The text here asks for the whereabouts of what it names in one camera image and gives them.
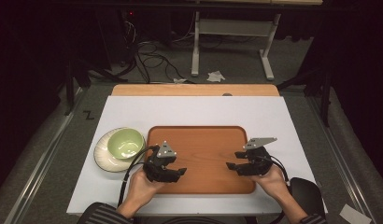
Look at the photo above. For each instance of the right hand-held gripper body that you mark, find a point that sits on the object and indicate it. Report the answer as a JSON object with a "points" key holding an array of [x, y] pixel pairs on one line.
{"points": [[258, 163]]}

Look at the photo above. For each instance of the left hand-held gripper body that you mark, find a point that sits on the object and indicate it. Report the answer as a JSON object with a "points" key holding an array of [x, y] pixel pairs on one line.
{"points": [[157, 169]]}

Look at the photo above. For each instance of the person's right hand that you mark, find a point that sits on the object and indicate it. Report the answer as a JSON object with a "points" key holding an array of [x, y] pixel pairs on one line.
{"points": [[272, 183]]}

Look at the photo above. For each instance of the person's left hand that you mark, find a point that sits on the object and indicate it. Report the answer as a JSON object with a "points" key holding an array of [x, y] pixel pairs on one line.
{"points": [[143, 189]]}

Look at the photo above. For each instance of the wooden tray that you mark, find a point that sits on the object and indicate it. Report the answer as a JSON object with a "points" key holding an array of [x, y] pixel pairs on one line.
{"points": [[205, 155]]}

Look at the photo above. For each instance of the green bowl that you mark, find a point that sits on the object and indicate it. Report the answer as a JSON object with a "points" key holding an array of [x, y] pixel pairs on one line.
{"points": [[125, 143]]}

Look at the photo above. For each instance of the white ribbed plate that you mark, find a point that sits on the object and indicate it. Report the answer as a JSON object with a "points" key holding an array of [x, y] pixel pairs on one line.
{"points": [[105, 157]]}

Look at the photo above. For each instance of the black chair seat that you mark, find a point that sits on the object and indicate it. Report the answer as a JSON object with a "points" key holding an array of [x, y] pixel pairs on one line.
{"points": [[306, 194]]}

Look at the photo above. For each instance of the white table mat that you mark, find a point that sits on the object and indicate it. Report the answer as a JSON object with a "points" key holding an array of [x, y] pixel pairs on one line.
{"points": [[195, 112]]}

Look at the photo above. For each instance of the small crumpled white paper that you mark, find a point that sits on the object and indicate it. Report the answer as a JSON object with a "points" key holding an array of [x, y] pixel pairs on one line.
{"points": [[179, 80]]}

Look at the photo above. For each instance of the black tripod stand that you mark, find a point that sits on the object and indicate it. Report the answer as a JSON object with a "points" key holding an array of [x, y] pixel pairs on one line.
{"points": [[80, 74], [323, 90]]}

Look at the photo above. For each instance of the flat white paper sheet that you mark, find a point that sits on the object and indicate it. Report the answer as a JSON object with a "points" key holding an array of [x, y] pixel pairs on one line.
{"points": [[354, 215]]}

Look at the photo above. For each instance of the metal floor rail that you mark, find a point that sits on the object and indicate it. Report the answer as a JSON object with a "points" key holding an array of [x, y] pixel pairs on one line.
{"points": [[342, 155], [43, 155]]}

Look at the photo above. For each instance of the white metal desk frame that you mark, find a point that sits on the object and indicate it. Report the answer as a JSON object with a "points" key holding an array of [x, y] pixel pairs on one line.
{"points": [[233, 28]]}

